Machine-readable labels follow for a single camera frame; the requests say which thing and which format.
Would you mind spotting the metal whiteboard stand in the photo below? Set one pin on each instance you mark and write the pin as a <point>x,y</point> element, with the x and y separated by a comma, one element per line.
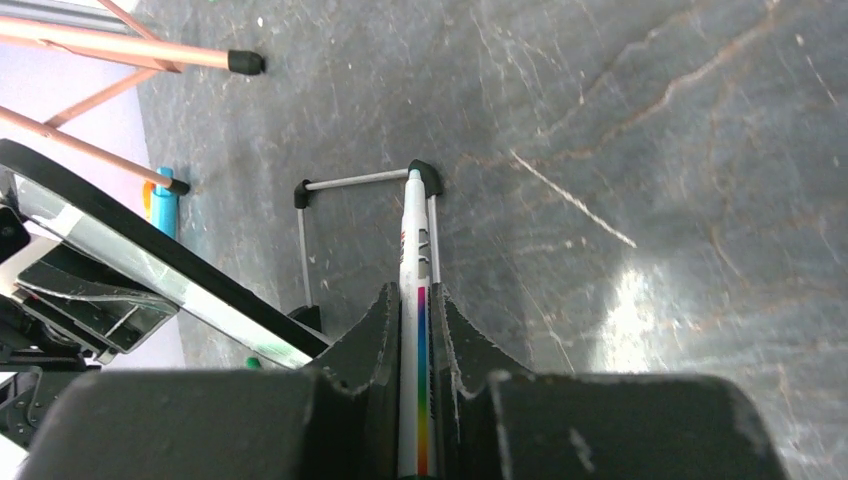
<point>377,192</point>

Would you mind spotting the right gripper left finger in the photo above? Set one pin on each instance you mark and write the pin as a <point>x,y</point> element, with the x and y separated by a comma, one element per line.
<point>354,422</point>

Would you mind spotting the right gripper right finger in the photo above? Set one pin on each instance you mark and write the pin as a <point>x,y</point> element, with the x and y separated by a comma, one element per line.
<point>466,419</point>

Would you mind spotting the pink music stand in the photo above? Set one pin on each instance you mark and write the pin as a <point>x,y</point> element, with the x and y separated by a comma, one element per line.
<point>71,89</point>

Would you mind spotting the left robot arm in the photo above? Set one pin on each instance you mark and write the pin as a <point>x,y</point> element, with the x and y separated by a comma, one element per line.
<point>37,364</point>

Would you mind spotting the green marker without cap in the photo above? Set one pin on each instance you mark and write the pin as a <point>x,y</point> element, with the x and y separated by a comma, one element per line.
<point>416,458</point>

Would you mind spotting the white whiteboard black frame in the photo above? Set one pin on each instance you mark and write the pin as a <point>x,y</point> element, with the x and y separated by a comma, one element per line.
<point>90,220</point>

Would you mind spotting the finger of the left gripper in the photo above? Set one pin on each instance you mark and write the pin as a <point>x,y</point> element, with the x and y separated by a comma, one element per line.
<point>100,317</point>

